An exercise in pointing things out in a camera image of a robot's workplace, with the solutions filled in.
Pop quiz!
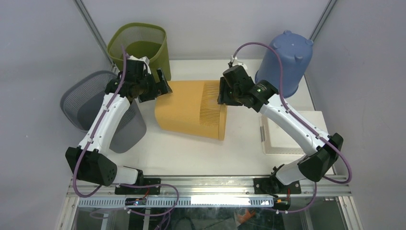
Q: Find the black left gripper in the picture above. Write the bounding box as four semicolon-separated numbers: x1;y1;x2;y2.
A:
136;68;171;103

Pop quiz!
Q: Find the yellow mesh bin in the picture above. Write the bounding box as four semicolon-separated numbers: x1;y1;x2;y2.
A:
155;80;227;141

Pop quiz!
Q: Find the white perforated plastic basket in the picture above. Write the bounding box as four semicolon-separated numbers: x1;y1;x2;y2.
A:
259;110;330;156

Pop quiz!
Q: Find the large blue plastic bucket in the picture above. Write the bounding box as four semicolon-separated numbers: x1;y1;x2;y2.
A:
255;30;314;98

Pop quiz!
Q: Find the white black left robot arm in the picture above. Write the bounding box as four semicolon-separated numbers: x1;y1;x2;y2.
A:
65;56;172;195

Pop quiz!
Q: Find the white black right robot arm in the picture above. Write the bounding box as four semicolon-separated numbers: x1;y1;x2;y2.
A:
218;65;343;195

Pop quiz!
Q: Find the olive green mesh bin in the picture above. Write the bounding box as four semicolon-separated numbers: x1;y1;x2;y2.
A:
107;23;171;81

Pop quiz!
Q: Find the grey mesh bin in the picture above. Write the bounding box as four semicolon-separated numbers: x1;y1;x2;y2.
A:
60;70;147;153

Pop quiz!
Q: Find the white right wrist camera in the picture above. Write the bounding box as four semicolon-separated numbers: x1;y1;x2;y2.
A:
228;55;248;71

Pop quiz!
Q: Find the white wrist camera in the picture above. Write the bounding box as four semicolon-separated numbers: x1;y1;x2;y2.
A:
228;55;248;71
127;56;152;74

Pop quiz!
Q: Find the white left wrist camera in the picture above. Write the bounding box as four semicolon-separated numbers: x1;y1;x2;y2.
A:
127;56;152;74

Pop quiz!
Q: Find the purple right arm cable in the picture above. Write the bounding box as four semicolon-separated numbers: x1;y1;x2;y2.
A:
233;42;353;214

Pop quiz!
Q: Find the aluminium front rail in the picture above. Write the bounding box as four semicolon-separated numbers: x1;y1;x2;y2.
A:
67;176;352;208

